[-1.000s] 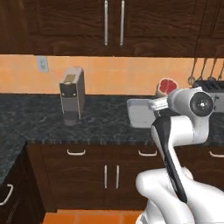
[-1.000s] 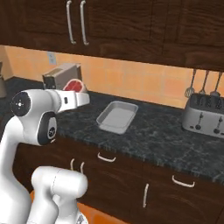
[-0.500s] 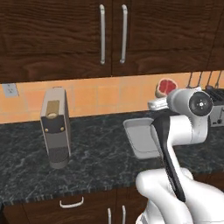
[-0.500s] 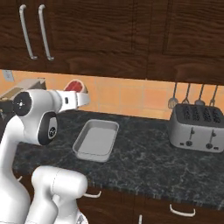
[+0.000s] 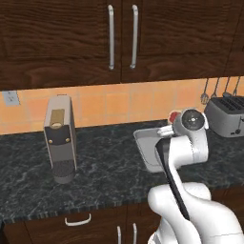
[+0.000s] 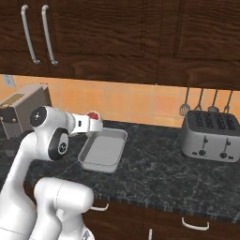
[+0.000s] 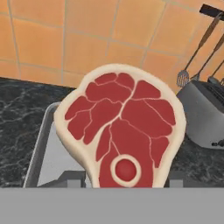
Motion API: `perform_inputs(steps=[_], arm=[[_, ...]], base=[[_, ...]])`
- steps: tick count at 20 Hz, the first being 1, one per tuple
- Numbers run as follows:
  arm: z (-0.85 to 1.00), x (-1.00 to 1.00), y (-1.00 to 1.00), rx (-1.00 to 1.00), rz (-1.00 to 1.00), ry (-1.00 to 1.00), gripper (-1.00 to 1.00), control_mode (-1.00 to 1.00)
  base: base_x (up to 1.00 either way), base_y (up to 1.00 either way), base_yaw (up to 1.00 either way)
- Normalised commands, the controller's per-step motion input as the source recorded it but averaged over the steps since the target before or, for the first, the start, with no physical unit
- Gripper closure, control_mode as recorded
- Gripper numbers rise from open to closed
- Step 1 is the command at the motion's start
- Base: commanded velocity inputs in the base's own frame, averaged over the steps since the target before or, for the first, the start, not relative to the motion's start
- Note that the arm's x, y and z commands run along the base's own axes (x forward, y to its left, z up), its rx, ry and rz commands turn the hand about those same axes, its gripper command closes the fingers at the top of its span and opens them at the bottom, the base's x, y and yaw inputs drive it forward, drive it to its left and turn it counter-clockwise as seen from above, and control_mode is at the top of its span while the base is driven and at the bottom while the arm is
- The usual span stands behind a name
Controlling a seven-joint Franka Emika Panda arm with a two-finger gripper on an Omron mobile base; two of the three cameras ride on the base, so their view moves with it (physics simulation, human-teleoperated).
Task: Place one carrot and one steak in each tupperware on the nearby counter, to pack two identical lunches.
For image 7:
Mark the black utensil rail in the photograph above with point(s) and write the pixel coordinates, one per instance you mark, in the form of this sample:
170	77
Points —
211	11

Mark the red raw steak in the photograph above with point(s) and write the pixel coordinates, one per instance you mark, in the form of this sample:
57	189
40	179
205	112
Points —
131	116

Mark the metal hanging fork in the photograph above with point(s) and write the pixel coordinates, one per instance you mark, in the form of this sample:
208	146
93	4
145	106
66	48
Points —
208	58

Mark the slotted metal spatula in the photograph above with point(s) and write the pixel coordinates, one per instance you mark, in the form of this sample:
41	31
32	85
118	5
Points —
192	55

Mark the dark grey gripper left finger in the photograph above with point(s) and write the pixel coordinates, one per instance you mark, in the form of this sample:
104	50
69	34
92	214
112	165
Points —
73	179

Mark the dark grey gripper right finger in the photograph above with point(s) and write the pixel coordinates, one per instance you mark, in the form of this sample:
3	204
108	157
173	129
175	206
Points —
176	180

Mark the dark hanging ladle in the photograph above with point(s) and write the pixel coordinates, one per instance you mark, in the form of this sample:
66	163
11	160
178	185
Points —
216	74

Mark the silver toaster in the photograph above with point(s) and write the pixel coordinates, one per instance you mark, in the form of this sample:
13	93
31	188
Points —
204	116

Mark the grey tupperware container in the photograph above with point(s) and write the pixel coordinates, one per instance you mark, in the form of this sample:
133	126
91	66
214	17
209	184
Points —
46	151

